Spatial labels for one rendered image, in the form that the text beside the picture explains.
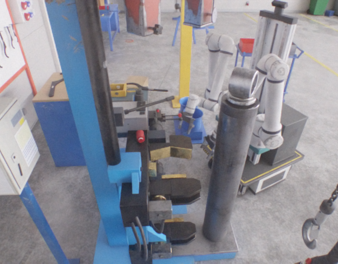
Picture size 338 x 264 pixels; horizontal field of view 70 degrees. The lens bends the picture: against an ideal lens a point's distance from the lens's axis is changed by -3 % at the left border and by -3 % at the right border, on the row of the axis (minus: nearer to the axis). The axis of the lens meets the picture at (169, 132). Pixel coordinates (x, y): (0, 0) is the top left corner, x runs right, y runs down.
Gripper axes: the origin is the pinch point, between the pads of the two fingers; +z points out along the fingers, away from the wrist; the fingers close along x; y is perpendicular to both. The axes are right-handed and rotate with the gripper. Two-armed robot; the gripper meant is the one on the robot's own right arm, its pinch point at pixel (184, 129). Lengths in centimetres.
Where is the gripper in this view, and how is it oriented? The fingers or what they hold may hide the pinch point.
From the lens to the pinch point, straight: 235.3
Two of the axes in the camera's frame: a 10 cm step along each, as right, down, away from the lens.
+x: -6.0, -3.8, 7.1
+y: 7.6, 0.2, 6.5
